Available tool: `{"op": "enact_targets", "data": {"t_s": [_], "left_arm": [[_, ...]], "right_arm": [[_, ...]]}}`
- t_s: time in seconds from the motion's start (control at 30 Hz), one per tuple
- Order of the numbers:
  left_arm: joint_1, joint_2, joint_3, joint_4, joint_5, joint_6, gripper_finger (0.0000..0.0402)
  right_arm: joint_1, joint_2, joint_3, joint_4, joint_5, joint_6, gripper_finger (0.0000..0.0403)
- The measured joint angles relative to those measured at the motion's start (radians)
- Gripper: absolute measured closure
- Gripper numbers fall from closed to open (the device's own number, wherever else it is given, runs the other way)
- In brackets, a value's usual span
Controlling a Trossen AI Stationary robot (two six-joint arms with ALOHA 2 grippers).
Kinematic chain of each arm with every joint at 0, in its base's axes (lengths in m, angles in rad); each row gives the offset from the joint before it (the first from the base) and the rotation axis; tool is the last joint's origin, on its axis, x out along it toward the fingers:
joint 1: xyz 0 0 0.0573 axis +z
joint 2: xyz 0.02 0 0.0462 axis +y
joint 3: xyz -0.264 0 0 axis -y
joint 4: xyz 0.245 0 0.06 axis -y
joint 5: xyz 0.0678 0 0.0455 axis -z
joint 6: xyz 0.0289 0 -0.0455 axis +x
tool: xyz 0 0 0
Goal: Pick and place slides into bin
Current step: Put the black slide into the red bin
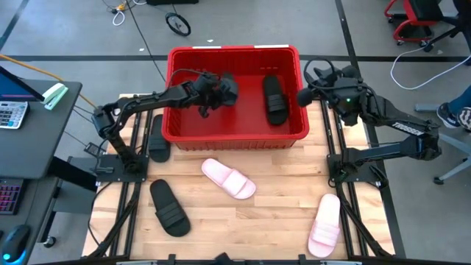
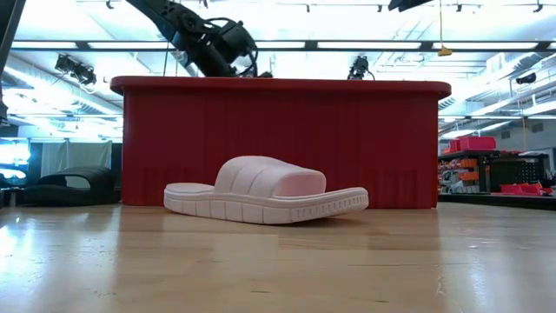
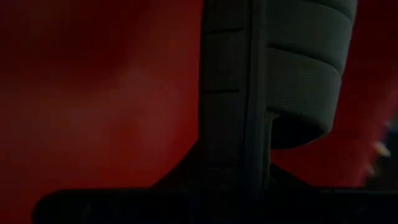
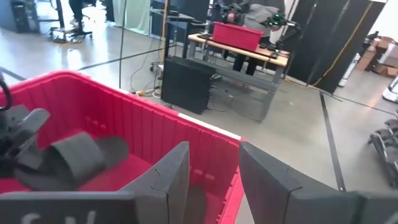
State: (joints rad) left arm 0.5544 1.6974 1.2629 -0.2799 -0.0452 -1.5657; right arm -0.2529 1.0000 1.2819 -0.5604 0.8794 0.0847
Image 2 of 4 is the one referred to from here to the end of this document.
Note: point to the storage shelf with orange bins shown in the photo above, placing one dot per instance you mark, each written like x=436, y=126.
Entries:
x=469, y=174

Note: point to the glowing display screen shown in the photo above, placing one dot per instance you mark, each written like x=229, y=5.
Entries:
x=13, y=156

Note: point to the black rubber slide sandal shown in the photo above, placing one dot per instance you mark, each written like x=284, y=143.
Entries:
x=65, y=191

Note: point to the grey curtain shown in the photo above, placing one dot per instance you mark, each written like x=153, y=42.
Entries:
x=78, y=154

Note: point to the yellow hanging tag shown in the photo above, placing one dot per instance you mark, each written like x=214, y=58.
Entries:
x=445, y=51

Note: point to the red plastic bin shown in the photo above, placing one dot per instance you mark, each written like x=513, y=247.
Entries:
x=282, y=130

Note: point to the pink foam slide sandal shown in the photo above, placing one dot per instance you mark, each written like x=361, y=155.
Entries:
x=265, y=187

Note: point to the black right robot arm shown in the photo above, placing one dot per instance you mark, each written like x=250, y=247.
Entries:
x=410, y=4

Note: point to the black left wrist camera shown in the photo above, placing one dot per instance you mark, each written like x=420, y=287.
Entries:
x=236, y=39

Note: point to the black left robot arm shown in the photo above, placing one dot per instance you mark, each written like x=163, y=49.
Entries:
x=165, y=19

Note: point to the black ceiling rail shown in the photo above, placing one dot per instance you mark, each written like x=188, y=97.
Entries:
x=369, y=44

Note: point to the red storage bin on shelf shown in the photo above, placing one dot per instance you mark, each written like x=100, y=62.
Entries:
x=475, y=144

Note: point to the black pegboard panel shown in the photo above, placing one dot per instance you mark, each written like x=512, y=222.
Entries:
x=519, y=171

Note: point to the black ceiling spotlight cluster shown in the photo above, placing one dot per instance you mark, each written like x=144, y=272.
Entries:
x=78, y=71

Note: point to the black dome ceiling fixture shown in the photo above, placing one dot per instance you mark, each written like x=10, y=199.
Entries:
x=526, y=78

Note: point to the black ceiling-mounted device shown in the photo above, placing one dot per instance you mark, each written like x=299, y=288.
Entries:
x=359, y=66

